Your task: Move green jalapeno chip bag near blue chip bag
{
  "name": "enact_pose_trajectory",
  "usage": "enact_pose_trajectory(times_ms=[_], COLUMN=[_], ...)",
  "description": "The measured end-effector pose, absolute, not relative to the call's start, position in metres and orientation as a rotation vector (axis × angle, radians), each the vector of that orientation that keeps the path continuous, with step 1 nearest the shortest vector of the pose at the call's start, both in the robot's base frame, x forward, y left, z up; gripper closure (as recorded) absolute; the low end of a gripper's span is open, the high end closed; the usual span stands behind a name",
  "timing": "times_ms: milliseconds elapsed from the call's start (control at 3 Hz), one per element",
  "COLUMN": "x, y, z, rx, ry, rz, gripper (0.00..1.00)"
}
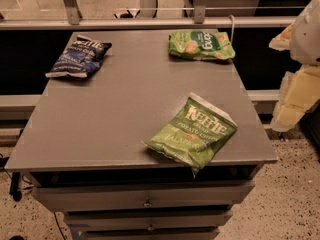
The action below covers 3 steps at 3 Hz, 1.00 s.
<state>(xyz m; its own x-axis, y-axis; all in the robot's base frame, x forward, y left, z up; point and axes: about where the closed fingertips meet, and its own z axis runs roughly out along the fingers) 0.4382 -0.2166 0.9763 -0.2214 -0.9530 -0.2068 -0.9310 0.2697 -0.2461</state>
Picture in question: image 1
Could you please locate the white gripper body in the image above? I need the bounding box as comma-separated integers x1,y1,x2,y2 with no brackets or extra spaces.
290,0,320,66

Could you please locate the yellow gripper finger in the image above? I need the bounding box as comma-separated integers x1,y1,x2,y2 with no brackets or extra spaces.
270,65,320,132
269,24,294,51

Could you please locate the green jalapeno Kettle chip bag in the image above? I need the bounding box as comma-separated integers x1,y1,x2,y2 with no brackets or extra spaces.
145,93,238,176

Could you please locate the light green chip bag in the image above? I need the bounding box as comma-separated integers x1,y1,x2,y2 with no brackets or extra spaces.
168,30,235,60

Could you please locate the blue Kettle chip bag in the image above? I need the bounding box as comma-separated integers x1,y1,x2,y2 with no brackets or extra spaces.
46,35,112,79

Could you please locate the grey drawer cabinet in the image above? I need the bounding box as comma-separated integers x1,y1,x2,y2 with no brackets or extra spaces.
4,29,279,240

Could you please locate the middle grey drawer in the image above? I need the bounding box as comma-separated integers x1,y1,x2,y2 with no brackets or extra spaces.
65,210,232,231

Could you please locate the grey drawer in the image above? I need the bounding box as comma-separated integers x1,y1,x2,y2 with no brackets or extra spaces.
65,210,232,231
75,228,219,240
32,180,255,212

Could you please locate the top grey drawer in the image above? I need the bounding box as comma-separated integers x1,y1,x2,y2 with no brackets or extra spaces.
32,180,255,212

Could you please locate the bottom grey drawer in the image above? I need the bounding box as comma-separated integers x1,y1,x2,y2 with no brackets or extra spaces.
75,228,219,240

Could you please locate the white cable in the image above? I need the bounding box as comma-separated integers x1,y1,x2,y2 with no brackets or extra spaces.
228,14,236,42

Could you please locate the metal railing frame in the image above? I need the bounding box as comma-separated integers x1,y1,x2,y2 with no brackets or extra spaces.
0,0,310,30

